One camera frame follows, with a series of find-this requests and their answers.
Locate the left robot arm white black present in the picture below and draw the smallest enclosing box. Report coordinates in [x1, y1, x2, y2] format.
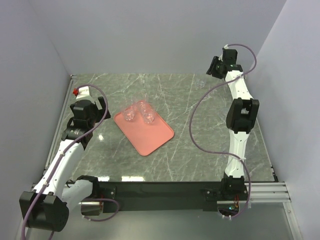
[19, 96, 111, 239]

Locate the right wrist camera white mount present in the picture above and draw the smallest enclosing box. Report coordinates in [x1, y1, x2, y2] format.
[218, 44, 229, 61]

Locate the clear glass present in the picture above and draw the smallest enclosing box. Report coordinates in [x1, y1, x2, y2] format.
[140, 105, 156, 124]
[121, 104, 136, 121]
[194, 69, 207, 89]
[132, 92, 148, 112]

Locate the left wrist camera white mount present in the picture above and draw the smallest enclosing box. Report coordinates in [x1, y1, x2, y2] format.
[72, 86, 95, 103]

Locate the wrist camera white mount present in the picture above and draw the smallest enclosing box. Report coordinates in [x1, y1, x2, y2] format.
[72, 86, 95, 103]
[218, 44, 229, 61]

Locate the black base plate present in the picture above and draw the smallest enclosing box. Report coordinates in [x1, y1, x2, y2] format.
[86, 181, 235, 213]

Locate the salmon pink plastic tray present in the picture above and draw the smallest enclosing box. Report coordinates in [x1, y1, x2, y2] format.
[113, 101, 175, 156]

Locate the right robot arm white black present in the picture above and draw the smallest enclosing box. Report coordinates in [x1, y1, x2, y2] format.
[206, 46, 260, 201]

